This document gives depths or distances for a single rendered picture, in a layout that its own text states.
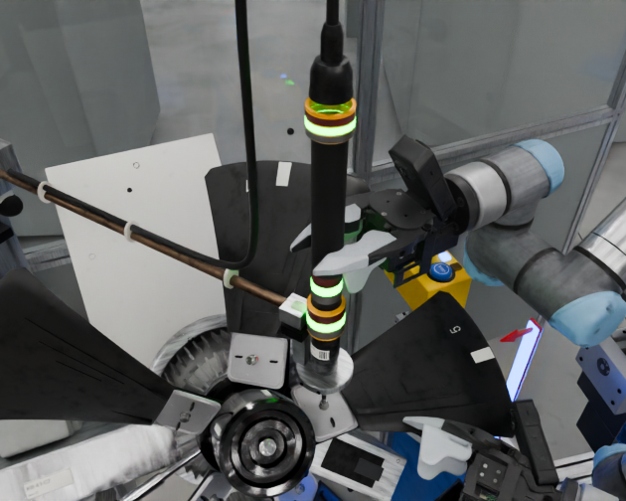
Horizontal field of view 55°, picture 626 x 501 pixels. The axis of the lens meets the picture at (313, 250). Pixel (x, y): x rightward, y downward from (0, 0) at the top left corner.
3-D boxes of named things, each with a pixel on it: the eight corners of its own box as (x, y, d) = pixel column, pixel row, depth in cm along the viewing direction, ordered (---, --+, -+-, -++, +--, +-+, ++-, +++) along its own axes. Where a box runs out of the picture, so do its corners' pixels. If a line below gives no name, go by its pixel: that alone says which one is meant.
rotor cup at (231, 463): (211, 491, 80) (227, 533, 68) (181, 389, 80) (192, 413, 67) (309, 452, 85) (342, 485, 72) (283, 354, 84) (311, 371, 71)
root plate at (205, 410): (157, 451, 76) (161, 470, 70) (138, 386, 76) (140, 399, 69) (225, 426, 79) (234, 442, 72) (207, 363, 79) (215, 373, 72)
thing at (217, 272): (-3, 179, 91) (-6, 171, 90) (5, 174, 92) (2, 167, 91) (295, 317, 70) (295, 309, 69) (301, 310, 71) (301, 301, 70)
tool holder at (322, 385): (271, 372, 74) (267, 319, 68) (302, 335, 79) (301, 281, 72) (334, 405, 71) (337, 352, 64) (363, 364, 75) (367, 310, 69)
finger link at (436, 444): (390, 439, 73) (462, 476, 70) (409, 401, 76) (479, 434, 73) (388, 450, 75) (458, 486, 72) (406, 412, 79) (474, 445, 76)
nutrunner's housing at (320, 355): (303, 387, 76) (297, 26, 45) (319, 366, 78) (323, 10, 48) (330, 401, 74) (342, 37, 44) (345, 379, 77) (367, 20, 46)
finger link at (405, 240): (379, 274, 59) (435, 237, 64) (380, 262, 58) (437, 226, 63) (345, 250, 62) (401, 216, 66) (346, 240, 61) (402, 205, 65)
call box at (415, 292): (382, 277, 129) (386, 240, 122) (422, 264, 132) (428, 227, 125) (421, 329, 118) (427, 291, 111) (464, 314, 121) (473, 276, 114)
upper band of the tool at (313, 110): (295, 137, 52) (295, 107, 50) (321, 116, 54) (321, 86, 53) (339, 152, 50) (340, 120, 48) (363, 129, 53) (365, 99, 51)
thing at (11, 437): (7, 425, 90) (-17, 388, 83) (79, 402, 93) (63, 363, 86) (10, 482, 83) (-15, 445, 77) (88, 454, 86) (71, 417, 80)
